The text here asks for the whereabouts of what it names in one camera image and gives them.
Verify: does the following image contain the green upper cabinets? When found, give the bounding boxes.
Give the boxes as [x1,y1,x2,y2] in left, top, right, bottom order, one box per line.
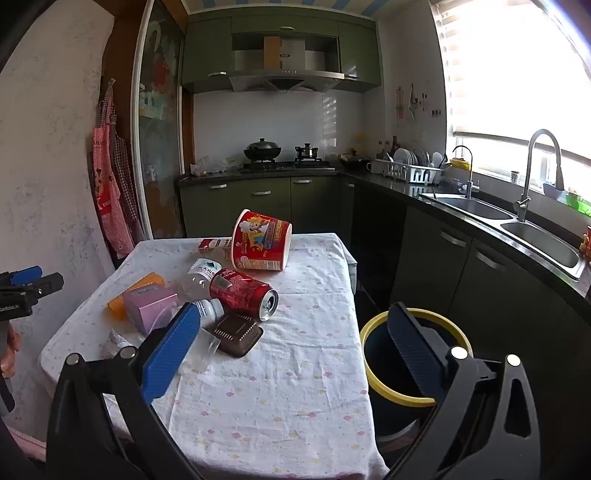
[181,10,382,95]

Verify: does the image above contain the glass sliding door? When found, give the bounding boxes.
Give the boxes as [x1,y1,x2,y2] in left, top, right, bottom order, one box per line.
[130,0,188,241]

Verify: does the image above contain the green lower cabinets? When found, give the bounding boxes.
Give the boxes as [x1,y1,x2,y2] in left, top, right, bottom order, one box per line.
[178,173,591,416]

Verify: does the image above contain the tall steel faucet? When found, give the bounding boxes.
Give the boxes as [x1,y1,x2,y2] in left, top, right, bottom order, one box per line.
[514,129,565,222]

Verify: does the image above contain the clear plastic cup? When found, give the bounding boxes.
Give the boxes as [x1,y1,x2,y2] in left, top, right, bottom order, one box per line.
[182,328,221,372]

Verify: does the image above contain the gas stove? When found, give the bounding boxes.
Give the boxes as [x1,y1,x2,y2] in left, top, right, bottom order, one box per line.
[240,159,336,172]

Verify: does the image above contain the steel double sink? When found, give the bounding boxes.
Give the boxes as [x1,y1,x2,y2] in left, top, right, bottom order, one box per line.
[420,191,583,280]

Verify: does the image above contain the red paper bucket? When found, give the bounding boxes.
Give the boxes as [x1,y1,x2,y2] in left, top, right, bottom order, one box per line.
[230,209,293,272]

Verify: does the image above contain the steel range hood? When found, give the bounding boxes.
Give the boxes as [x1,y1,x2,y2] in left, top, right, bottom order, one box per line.
[229,32,345,93]

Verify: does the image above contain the brown plastic tray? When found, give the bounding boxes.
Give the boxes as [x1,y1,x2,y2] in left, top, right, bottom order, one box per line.
[204,314,264,358]

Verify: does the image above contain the green cabinets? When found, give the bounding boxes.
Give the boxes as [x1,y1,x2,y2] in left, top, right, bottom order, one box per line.
[178,173,591,416]
[181,10,382,95]

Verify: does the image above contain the red checkered apron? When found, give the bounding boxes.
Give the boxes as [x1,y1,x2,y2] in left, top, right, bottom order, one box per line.
[91,85,144,259]

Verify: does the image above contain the red and white small box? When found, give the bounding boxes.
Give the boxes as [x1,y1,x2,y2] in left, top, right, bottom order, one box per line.
[198,237,234,257]

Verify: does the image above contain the red soda can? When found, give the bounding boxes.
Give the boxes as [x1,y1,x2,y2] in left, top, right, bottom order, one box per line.
[209,268,279,322]

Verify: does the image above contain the white window blind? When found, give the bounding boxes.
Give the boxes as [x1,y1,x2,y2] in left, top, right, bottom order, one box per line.
[429,0,591,153]

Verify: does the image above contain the black pan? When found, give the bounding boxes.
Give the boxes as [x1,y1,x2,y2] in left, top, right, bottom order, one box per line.
[339,148,372,172]

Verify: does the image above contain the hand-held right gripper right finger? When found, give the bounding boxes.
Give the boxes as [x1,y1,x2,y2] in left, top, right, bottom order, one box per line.
[383,302,541,480]

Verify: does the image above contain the white dish rack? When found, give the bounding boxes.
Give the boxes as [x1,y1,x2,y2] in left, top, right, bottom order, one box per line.
[372,148,446,184]

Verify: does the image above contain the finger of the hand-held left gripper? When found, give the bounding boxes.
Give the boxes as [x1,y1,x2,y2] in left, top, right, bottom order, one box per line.
[0,266,42,287]
[0,272,64,297]

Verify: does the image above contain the yellow rimmed blue bin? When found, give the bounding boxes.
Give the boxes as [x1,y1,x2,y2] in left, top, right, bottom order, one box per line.
[360,309,474,439]

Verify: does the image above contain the person's left hand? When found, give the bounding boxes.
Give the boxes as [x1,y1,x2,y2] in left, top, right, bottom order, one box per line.
[0,330,22,380]

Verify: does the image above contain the small steel faucet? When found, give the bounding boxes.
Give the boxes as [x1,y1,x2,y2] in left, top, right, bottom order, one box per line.
[451,145,481,199]

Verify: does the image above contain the silver foil wrapper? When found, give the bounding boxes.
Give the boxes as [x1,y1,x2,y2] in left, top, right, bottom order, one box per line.
[107,329,139,356]

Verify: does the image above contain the orange ribbed plastic box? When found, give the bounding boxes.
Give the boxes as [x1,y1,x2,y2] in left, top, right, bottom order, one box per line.
[107,272,165,320]

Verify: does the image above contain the clear plastic bottle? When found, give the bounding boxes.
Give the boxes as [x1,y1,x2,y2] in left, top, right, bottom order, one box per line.
[178,258,227,301]

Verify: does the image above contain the white dotted tablecloth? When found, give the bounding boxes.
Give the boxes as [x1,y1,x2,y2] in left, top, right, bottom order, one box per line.
[39,233,389,480]

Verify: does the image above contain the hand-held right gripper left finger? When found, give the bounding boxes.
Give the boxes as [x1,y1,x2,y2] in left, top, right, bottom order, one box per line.
[46,302,204,480]

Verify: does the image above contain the black wok with lid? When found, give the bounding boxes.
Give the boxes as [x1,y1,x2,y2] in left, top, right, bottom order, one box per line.
[243,137,282,162]

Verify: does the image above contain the clear plastic bags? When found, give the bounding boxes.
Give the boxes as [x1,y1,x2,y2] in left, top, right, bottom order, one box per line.
[191,154,241,176]

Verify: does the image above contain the purple cardboard box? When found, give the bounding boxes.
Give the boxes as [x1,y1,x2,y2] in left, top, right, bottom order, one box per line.
[122,286,178,337]

